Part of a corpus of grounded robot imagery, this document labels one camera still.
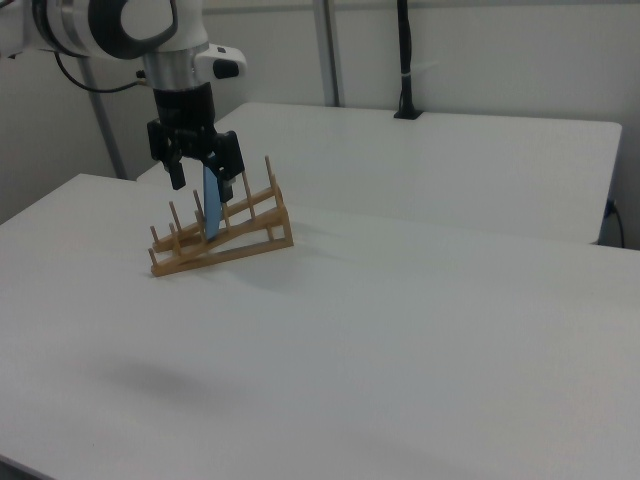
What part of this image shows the blue round plate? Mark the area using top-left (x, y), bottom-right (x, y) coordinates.
top-left (201, 159), bottom-right (224, 245)

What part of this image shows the black camera pole with base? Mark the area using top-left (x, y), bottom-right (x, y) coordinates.
top-left (392, 0), bottom-right (427, 122)

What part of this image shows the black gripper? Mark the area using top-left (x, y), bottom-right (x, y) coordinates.
top-left (146, 83), bottom-right (246, 204)

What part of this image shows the black robot wrist cable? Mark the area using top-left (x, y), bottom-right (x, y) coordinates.
top-left (54, 49), bottom-right (152, 95)

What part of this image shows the black cable with blue plug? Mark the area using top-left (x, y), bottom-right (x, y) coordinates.
top-left (603, 198), bottom-right (628, 249)

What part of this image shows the wooden plate rack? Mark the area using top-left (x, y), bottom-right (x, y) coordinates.
top-left (148, 154), bottom-right (295, 279)

